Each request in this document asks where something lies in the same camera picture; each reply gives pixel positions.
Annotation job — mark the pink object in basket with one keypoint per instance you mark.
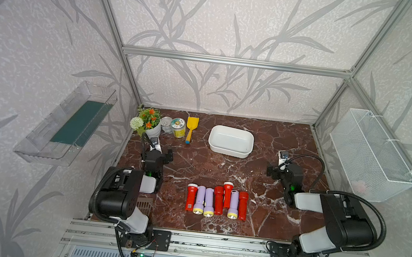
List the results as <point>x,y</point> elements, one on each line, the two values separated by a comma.
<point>359,187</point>

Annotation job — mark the yellow toy shovel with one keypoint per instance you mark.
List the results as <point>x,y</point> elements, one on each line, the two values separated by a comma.
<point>192,124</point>

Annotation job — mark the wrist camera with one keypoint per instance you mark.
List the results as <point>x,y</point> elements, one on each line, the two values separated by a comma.
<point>283,157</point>
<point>155,144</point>

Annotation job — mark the white wire mesh basket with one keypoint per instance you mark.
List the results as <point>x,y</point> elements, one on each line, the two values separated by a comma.
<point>367,153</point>

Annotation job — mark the red flashlight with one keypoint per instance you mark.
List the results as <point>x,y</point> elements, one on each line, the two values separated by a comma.
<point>243,203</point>
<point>191,195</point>
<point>228,188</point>
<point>218,200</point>

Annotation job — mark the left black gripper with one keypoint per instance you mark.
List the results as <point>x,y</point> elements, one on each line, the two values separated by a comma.
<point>165,159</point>

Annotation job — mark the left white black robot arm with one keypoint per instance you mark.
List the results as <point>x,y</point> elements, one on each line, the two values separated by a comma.
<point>115,198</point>

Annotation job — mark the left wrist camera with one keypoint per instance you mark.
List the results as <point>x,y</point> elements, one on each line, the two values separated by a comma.
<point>155,144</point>

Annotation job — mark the purple flashlight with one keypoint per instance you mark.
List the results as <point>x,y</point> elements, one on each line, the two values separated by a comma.
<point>198,207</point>
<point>234,204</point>
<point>208,210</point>

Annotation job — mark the clear plastic wall shelf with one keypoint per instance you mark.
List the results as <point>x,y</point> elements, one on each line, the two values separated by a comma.
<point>60,137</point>

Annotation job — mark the potted orange flower plant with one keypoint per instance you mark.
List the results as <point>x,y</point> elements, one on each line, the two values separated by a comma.
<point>148,121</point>

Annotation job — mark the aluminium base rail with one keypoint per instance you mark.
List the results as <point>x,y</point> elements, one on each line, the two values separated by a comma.
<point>177,242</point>

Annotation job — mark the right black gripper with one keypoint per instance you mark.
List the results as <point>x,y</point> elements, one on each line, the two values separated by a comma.
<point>275,172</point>

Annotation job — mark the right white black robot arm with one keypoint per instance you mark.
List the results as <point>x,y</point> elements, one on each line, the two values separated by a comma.
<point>351,223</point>

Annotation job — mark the silver tin can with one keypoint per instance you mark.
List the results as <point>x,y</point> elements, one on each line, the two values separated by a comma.
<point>166,124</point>

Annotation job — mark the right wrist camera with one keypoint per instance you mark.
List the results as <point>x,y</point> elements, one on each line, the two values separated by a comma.
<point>283,157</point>

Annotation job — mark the green yellow labelled can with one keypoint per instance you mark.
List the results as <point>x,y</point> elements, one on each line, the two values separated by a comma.
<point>178,126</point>

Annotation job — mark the white plastic storage box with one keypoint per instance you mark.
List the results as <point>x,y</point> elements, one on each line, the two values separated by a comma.
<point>231,141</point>

